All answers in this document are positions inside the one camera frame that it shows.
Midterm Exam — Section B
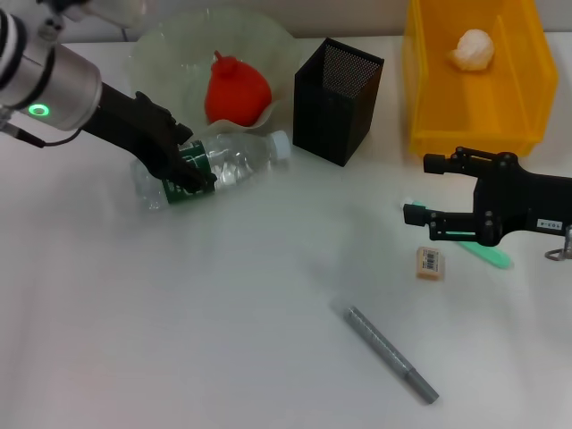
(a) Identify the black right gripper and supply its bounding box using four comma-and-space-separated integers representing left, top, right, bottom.
402, 146, 572, 248

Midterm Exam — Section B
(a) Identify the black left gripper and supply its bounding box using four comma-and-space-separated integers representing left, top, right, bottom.
82, 81, 219, 196

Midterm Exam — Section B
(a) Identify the clear water bottle green label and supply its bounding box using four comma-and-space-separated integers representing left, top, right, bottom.
130, 129, 292, 213

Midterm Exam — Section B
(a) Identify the beige eraser with barcode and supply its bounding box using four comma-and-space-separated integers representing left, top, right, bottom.
416, 245, 447, 282

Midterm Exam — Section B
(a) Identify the orange fruit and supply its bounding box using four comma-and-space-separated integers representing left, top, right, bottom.
204, 49, 273, 130

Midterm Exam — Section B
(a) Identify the green pen white cap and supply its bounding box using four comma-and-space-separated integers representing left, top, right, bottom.
400, 194, 512, 271

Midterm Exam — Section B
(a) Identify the white paper ball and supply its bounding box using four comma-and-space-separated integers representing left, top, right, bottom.
446, 29, 497, 72

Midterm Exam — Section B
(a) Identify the green glass fruit plate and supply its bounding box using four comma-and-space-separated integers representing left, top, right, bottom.
129, 4, 306, 147

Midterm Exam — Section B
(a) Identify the black mesh pen holder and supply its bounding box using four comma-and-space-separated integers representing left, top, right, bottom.
292, 37, 386, 168

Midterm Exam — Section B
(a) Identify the grey marker pen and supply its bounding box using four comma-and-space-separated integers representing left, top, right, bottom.
343, 305, 441, 406

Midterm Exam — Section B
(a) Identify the yellow plastic bin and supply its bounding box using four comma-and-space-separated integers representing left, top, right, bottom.
403, 0, 559, 158

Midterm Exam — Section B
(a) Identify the right arm cable with connector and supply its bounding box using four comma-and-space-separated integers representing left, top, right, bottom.
543, 224, 572, 263

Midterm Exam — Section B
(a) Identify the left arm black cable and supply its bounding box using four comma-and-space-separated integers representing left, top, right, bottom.
0, 119, 86, 148

